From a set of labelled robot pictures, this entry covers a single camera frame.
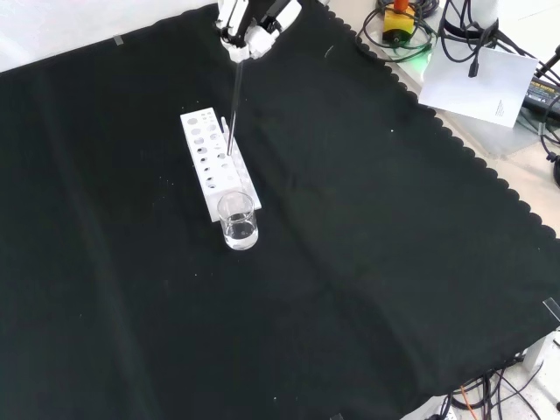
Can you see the yellow stop button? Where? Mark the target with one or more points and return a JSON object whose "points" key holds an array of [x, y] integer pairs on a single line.
{"points": [[397, 22]]}

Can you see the black bench cloth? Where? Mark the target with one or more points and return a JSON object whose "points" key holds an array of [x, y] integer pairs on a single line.
{"points": [[131, 271]]}

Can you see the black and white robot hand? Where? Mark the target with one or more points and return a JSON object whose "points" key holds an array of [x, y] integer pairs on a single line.
{"points": [[262, 37]]}

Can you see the clear glass rod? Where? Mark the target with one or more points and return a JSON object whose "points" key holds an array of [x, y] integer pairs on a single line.
{"points": [[235, 98]]}

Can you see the black power adapter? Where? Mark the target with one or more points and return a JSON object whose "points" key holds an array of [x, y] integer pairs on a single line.
{"points": [[540, 94]]}

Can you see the white test tube rack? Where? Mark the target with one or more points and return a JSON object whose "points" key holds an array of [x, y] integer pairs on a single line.
{"points": [[205, 153]]}

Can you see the white metal bracket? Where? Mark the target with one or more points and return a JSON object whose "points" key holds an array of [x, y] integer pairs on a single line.
{"points": [[542, 354]]}

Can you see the clear cloth clip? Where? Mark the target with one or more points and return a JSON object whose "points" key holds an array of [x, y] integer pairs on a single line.
{"points": [[118, 40], [552, 308], [338, 416]]}

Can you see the white paper sheet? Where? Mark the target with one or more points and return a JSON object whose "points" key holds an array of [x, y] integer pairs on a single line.
{"points": [[477, 87]]}

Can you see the small clear glass beaker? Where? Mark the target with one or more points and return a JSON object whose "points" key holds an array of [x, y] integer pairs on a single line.
{"points": [[238, 232]]}

